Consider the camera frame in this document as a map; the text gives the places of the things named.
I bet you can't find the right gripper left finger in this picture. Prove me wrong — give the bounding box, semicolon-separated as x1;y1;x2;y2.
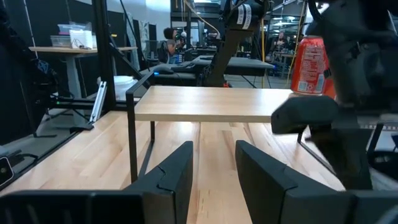
0;141;195;224

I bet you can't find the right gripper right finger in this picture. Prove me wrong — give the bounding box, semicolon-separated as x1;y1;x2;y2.
234;139;398;224

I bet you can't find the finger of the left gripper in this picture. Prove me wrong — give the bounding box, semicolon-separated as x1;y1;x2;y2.
305;124;374;191
270;95;340;136

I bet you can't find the orange-red soda can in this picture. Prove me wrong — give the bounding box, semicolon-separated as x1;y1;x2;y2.
290;35;331;96
323;70;337;100

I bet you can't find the black work table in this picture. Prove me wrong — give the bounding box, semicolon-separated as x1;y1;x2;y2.
139;55;276;88

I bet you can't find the white bucket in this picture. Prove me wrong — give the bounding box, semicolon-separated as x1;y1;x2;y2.
97;75;139;101

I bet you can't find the person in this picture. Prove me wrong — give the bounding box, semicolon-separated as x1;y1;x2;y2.
156;27;185;65

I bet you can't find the wooden standing desk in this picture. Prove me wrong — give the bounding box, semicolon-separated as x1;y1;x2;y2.
28;45;138;127

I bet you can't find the white box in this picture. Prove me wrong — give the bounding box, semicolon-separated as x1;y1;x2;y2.
68;29;94;50

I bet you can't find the clear plastic storage box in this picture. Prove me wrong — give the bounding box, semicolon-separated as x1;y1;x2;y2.
50;35;72;48
57;21;93;35

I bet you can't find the small black camera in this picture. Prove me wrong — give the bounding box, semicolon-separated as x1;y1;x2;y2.
0;155;15;188

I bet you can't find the wooden shelf black metal frame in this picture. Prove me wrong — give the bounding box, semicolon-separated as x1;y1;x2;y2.
126;71;385;184

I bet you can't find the silver aluminium bracket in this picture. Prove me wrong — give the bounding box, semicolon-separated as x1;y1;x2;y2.
89;81;108;124

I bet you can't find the yellow hanging cable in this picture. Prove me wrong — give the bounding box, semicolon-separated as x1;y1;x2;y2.
182;0;222;37

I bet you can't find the black aluminium rig frame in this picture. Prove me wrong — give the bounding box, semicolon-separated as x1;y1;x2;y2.
0;0;156;192

